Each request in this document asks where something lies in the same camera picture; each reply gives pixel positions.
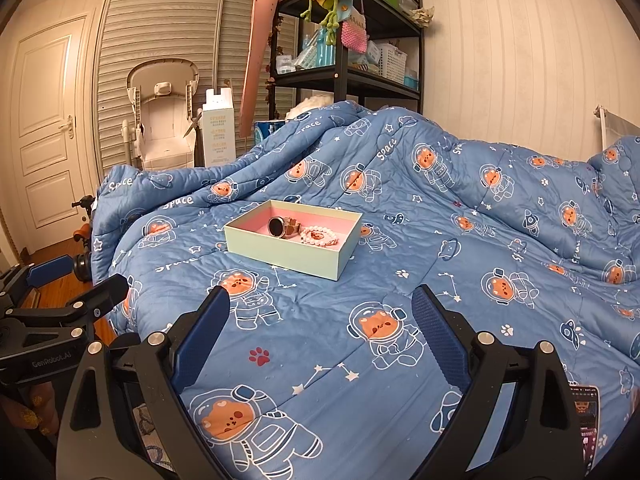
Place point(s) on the pink knitted bag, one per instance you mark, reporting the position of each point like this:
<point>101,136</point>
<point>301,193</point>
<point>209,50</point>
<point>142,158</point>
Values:
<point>354,35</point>

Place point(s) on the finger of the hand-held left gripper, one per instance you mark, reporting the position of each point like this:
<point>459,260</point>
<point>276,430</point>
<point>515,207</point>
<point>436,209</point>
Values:
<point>50,267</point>
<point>100,292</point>

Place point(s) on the black metal shelf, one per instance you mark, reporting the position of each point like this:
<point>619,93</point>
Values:
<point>345,77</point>

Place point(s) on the louvered closet door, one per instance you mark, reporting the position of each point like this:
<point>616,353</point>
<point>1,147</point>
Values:
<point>160,20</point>

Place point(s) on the white fluffy cushion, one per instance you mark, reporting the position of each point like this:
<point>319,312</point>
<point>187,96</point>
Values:
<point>310,106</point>

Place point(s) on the tall white carton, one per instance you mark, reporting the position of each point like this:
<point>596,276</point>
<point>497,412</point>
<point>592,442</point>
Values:
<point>220,130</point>

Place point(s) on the smartphone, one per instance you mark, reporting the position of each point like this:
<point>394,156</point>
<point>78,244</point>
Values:
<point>587,425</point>

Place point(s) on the grey curved pole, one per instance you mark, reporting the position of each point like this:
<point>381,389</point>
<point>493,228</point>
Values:
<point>220,25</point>

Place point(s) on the pink board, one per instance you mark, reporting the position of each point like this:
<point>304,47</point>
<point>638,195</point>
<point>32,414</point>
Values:
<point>260,35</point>

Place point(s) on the child's scooter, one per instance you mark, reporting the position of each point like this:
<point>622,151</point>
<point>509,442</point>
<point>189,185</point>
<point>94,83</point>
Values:
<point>84,260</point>

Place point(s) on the blue packet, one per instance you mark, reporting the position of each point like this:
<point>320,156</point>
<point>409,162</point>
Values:
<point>267,132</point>

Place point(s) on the rose gold wrist watch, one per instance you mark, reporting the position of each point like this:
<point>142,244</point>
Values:
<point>276,226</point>

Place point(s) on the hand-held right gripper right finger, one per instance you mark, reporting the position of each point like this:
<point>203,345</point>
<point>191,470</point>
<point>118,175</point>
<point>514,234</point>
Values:
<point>440,337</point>

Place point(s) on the pale green box pink lining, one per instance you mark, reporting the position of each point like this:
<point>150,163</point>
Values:
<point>295,260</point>

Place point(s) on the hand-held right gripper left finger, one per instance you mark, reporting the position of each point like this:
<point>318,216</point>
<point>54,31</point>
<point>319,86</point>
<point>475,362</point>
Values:
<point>200,342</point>

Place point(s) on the cream panel door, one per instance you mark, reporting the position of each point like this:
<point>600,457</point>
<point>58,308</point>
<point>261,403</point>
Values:
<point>45,135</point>

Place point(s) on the blue printed blanket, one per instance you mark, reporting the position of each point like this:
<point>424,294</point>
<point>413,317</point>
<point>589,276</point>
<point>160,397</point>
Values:
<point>450,260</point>

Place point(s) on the person's left hand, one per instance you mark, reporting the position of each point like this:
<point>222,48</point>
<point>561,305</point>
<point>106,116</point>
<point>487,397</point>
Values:
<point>30,410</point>

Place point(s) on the white plastic basket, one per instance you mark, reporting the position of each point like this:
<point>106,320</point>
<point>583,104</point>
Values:
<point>391,62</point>

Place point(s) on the white baby high chair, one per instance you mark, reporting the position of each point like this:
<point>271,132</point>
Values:
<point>165,120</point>

